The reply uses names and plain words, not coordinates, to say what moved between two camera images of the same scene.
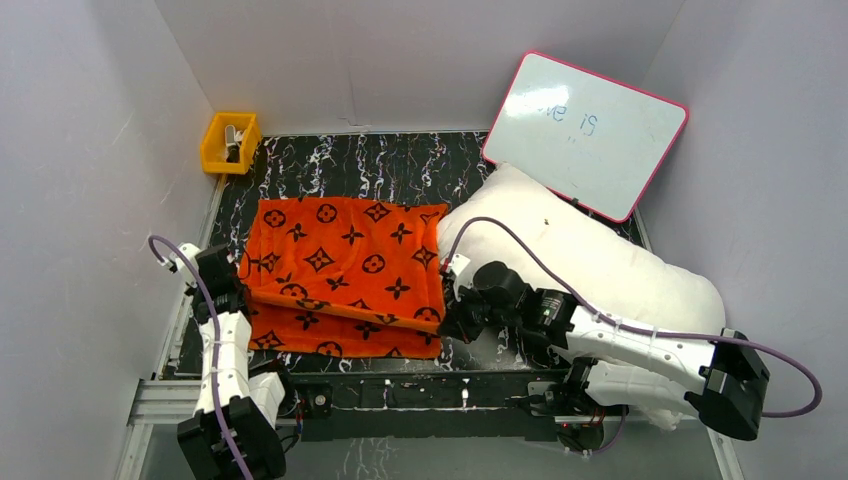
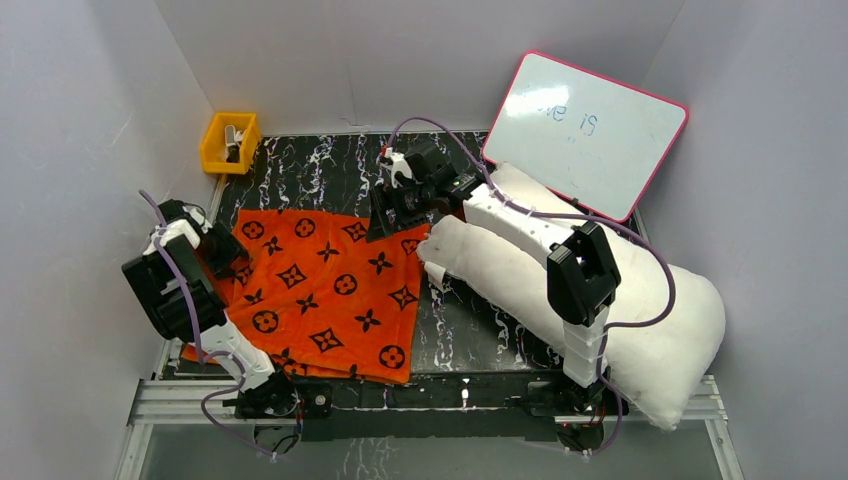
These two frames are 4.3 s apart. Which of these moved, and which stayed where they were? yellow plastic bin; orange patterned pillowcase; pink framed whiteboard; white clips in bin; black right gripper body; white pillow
Moved: orange patterned pillowcase; black right gripper body
Stayed: white pillow; white clips in bin; pink framed whiteboard; yellow plastic bin
